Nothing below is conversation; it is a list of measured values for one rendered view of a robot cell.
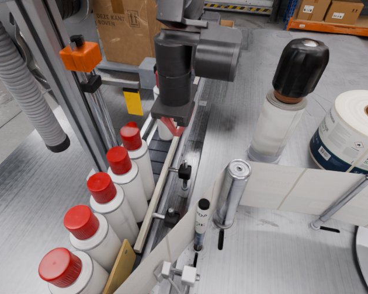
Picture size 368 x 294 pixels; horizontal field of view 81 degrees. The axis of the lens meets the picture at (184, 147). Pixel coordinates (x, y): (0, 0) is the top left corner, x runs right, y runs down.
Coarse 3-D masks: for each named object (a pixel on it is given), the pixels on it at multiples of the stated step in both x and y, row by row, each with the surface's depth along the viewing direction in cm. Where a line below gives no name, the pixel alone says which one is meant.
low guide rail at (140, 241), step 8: (176, 136) 59; (176, 144) 59; (168, 152) 56; (168, 160) 54; (160, 176) 51; (160, 184) 49; (160, 192) 49; (152, 200) 46; (152, 208) 45; (144, 224) 43; (144, 232) 42; (136, 240) 41; (144, 240) 42; (136, 248) 40
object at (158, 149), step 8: (192, 72) 89; (192, 80) 85; (176, 128) 67; (152, 136) 64; (152, 144) 62; (160, 144) 62; (168, 144) 62; (152, 152) 60; (160, 152) 60; (152, 160) 58; (160, 160) 58; (152, 168) 56; (160, 168) 56; (160, 200) 53; (152, 224) 49; (144, 248) 46; (136, 256) 42; (136, 264) 41
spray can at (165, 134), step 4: (156, 72) 49; (156, 76) 49; (156, 80) 50; (156, 88) 52; (156, 92) 51; (156, 96) 52; (160, 120) 57; (160, 124) 59; (164, 124) 58; (160, 128) 60; (164, 128) 59; (160, 132) 61; (164, 132) 60; (168, 132) 60; (160, 136) 63; (164, 136) 62; (168, 136) 62; (172, 136) 62; (164, 140) 63; (168, 140) 63
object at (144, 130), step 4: (148, 116) 58; (148, 120) 57; (152, 120) 59; (144, 124) 56; (148, 124) 56; (144, 128) 55; (148, 128) 56; (140, 132) 54; (144, 132) 54; (144, 136) 54
